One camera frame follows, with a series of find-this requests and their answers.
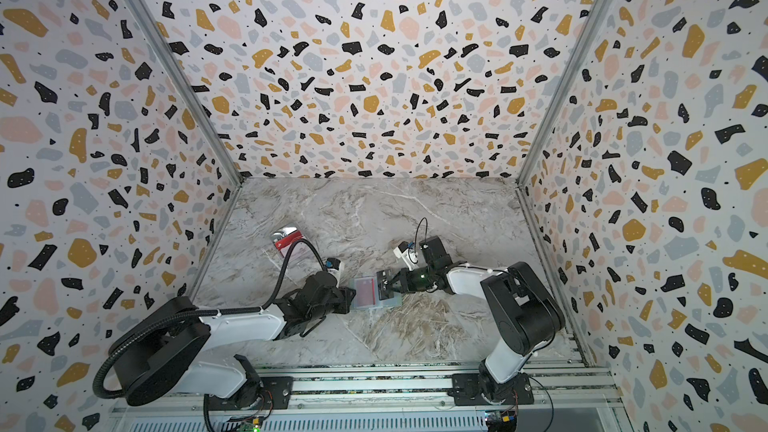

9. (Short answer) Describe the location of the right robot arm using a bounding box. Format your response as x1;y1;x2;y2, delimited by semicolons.
376;236;565;405

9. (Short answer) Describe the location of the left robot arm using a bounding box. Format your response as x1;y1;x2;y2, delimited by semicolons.
101;271;356;406

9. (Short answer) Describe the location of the red card in box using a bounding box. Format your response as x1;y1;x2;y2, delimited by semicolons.
272;231;303;253

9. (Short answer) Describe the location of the clear acrylic card box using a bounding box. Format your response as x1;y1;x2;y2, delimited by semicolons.
270;225;311;259

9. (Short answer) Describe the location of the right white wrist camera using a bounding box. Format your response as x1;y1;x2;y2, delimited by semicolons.
393;241;419;270

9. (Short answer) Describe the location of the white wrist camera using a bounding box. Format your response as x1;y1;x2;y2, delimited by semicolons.
393;241;419;270
325;257;344;280

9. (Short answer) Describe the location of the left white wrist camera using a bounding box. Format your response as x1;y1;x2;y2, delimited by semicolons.
325;257;344;280

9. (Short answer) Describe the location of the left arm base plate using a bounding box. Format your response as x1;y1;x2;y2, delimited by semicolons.
204;376;294;414

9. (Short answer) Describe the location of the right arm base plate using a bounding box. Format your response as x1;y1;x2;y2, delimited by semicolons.
447;373;534;407

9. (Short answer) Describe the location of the aluminium front rail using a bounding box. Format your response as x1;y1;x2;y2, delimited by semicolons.
113;362;625;418

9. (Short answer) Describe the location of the left black corrugated cable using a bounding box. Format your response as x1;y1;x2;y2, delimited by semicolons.
91;238;328;400

